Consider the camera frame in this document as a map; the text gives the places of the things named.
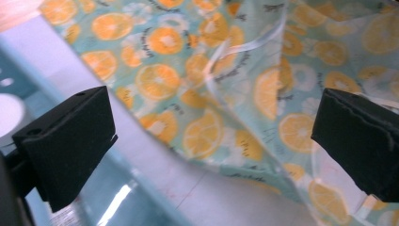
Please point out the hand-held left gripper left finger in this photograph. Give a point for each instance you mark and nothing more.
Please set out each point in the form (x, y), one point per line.
(66, 144)

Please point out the small white-capped jar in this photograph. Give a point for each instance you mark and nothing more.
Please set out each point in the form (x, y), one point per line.
(9, 114)

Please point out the orange slice print tote bag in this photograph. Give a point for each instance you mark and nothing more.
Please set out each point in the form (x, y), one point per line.
(219, 78)

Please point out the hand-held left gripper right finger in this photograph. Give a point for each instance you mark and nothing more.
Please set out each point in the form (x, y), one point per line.
(360, 141)

